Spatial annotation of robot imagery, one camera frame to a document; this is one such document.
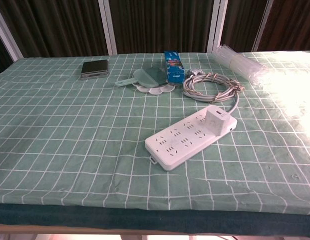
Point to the white power strip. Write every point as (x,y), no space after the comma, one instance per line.
(174,145)

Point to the green checked tablecloth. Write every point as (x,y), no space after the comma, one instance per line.
(70,125)

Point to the dark brown pleated curtain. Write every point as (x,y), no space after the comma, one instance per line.
(157,25)

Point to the white flower-shaped palette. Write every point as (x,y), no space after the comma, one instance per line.
(154,90)

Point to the silver digital kitchen scale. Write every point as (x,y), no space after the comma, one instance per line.
(94,67)

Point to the dark green under cloth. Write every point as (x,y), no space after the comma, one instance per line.
(94,217)

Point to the clear bag of straws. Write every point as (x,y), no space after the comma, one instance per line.
(240,63)

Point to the white cube charger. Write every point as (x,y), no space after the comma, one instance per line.
(214,122)

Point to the blue cookie box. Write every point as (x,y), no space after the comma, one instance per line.
(173,65)

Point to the light green small dustpan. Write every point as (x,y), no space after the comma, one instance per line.
(141,76)

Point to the white frame post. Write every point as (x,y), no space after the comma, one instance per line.
(263,22)
(8,35)
(217,22)
(107,27)

